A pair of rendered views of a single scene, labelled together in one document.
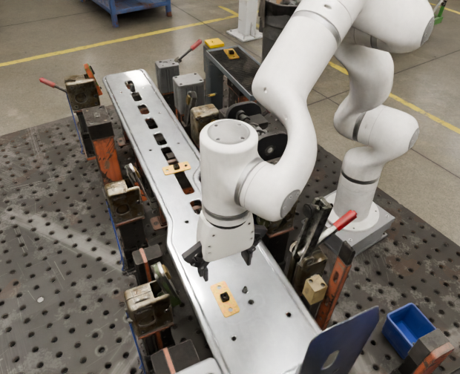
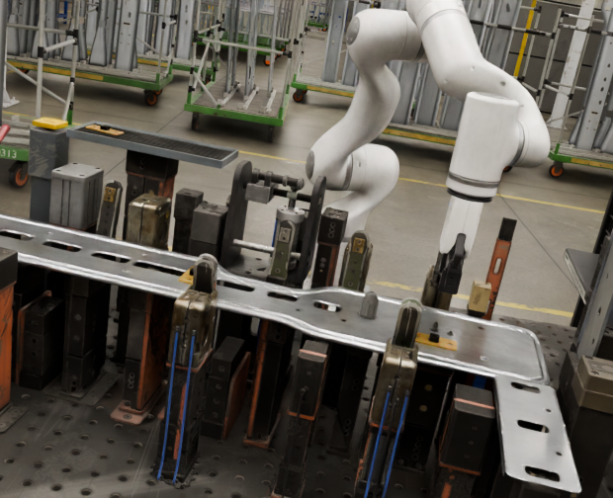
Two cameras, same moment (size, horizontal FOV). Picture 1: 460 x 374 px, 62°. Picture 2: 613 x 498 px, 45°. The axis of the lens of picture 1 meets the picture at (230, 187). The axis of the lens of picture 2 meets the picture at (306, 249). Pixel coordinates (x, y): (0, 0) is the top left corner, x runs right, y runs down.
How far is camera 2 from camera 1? 1.16 m
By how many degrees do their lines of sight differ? 52
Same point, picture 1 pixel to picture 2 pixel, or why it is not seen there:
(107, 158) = (1, 333)
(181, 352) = (468, 393)
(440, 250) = not seen: hidden behind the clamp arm
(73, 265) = not seen: outside the picture
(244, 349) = (500, 360)
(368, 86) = (391, 106)
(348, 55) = (381, 73)
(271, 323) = (483, 338)
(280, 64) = (471, 47)
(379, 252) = not seen: hidden behind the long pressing
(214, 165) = (505, 122)
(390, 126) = (382, 157)
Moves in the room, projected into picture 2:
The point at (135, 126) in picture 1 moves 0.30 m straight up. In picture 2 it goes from (47, 254) to (54, 97)
